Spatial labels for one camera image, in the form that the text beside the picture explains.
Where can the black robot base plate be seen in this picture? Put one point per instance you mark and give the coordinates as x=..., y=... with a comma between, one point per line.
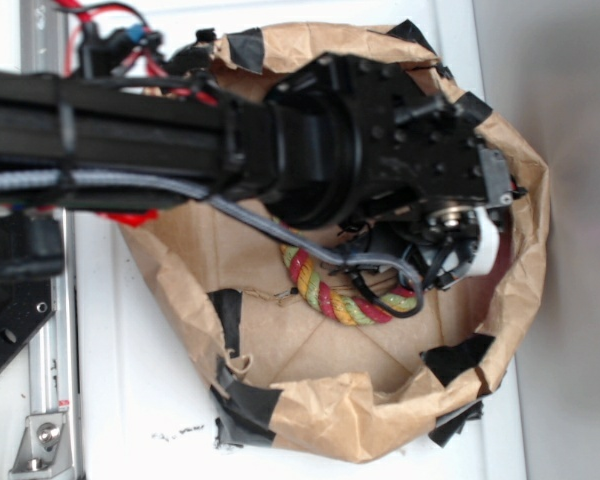
x=31, y=256

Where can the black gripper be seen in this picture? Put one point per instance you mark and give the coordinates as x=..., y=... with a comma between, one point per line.
x=424, y=182

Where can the brown paper bag tray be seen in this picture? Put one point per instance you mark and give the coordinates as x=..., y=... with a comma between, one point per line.
x=266, y=329

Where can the aluminium rail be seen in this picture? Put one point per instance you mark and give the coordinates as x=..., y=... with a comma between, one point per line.
x=52, y=352

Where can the metal corner bracket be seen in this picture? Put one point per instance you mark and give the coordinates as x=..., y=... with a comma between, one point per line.
x=44, y=451

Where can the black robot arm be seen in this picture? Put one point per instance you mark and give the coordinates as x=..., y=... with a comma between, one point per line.
x=342, y=141

